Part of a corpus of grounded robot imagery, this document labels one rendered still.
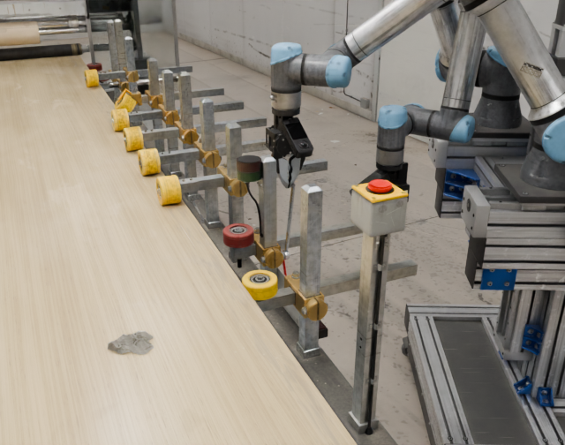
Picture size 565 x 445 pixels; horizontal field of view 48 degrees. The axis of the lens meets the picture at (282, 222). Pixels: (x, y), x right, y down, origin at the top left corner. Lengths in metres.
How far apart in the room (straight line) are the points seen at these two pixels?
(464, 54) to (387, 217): 0.78
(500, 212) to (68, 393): 1.08
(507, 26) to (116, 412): 1.07
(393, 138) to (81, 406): 1.03
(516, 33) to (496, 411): 1.24
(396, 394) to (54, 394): 1.60
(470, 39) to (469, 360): 1.17
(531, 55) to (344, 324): 1.72
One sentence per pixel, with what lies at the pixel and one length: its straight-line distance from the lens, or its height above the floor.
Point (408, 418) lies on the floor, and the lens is 2.44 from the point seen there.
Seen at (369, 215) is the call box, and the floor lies 1.19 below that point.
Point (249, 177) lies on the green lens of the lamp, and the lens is 1.51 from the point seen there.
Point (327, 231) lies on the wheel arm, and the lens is 1.74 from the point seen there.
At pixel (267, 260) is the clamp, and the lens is 1.61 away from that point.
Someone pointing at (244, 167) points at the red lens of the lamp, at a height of 1.10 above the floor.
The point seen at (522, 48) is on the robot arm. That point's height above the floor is 1.39.
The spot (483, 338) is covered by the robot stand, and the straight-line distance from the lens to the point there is 2.53.
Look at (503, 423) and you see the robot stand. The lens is 2.19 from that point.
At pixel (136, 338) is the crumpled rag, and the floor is 0.91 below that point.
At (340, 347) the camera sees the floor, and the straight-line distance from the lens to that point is 2.73.
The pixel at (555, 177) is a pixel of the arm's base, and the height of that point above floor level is 1.07.
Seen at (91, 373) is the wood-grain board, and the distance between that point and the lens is 1.21.
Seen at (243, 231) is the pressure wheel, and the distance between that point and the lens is 1.64.
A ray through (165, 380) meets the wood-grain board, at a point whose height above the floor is 0.90.
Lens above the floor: 1.63
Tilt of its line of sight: 26 degrees down
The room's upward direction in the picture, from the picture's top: straight up
